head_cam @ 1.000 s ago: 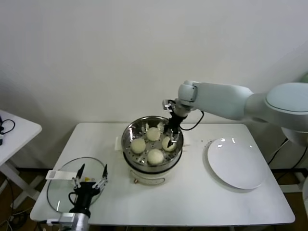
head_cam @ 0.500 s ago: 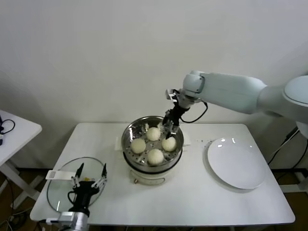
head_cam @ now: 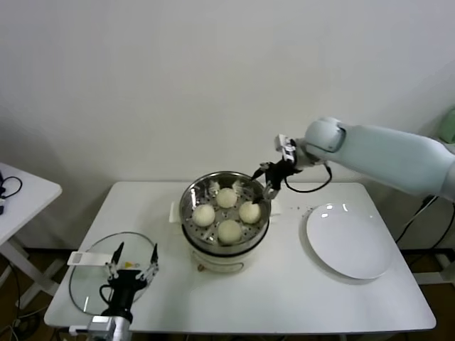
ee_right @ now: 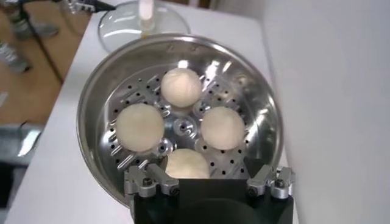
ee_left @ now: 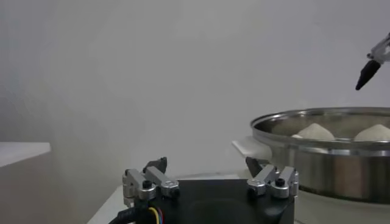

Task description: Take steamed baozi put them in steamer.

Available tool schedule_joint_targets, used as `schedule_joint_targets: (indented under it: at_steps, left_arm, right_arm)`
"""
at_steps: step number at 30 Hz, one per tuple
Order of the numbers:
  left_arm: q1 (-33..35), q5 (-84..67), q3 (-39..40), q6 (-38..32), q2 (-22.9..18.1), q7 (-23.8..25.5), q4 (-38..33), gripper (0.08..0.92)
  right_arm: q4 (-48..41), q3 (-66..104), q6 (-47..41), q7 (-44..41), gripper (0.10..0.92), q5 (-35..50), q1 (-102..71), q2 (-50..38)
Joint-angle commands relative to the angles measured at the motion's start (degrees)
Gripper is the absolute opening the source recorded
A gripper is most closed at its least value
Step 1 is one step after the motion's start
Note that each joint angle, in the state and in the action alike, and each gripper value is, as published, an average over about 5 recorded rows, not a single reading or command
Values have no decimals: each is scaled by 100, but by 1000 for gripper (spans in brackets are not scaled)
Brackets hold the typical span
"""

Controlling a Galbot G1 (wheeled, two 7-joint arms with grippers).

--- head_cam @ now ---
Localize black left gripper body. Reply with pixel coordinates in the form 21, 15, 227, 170
99, 269, 143, 323

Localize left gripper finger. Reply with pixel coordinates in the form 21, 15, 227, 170
136, 243, 159, 285
105, 241, 125, 281

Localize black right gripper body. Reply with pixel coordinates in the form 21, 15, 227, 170
265, 159, 304, 188

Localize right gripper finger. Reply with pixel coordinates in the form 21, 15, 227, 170
252, 162, 272, 179
252, 181, 279, 205

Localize white steamed baozi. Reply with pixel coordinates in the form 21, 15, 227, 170
237, 202, 262, 224
191, 205, 217, 228
215, 187, 238, 210
216, 219, 243, 245

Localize steel steamer basket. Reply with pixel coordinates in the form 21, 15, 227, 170
178, 171, 272, 257

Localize round glass pot lid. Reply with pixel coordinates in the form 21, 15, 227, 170
68, 231, 159, 316

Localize white electric cooking pot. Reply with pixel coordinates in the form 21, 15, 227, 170
168, 193, 284, 274

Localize white round plate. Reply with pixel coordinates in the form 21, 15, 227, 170
305, 202, 395, 281

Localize white side table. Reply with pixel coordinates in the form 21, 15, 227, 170
0, 161, 64, 310

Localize pale green appliance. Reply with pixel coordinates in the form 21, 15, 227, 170
439, 106, 455, 145

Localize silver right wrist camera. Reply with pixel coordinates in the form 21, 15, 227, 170
273, 134, 299, 165

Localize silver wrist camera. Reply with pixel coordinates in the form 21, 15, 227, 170
69, 315, 114, 341
273, 134, 299, 165

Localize white lid handle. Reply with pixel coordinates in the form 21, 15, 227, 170
67, 251, 124, 274

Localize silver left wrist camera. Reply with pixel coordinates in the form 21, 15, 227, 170
69, 315, 114, 341

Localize floor cable bundle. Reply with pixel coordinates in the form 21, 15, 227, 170
10, 262, 42, 341

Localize black cable with plugs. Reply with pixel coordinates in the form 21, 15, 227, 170
0, 169, 24, 216

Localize black power cable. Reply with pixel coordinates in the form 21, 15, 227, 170
394, 195, 455, 249

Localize white metal frame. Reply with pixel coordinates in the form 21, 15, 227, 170
401, 247, 455, 286

